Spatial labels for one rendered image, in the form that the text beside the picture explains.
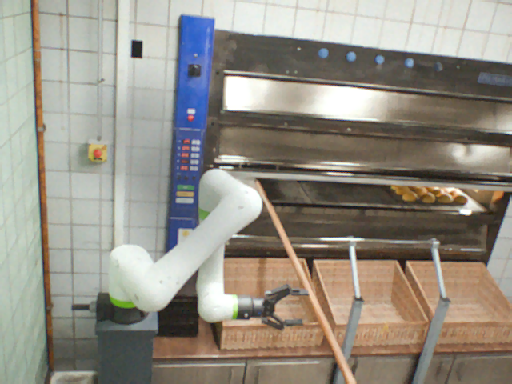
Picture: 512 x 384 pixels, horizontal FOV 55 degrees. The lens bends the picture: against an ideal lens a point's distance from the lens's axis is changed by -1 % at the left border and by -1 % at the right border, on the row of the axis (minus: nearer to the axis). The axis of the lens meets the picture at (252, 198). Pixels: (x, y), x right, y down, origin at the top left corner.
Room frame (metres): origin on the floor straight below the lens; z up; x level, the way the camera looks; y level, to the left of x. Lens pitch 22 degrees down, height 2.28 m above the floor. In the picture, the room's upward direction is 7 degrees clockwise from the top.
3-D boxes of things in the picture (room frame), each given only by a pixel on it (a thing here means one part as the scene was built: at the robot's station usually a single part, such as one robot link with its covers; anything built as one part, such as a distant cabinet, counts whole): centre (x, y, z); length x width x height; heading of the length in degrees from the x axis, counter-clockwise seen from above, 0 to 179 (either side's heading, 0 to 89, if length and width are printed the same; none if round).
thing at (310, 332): (2.34, -0.14, 0.72); 0.56 x 0.49 x 0.28; 104
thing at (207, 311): (1.55, 0.08, 1.20); 0.14 x 0.13 x 0.11; 102
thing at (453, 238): (2.73, -0.65, 1.02); 1.79 x 0.11 x 0.19; 103
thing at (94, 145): (2.36, 0.80, 1.46); 0.10 x 0.07 x 0.10; 103
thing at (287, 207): (2.76, -0.65, 1.16); 1.80 x 0.06 x 0.04; 103
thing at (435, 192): (3.29, -1.12, 1.21); 0.61 x 0.48 x 0.06; 13
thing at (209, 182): (1.65, 0.13, 1.60); 0.13 x 0.12 x 0.18; 40
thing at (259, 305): (1.58, -0.09, 1.20); 0.09 x 0.07 x 0.08; 102
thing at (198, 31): (3.41, 0.58, 1.07); 1.93 x 0.16 x 2.15; 13
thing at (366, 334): (2.48, -0.73, 0.72); 0.56 x 0.49 x 0.28; 104
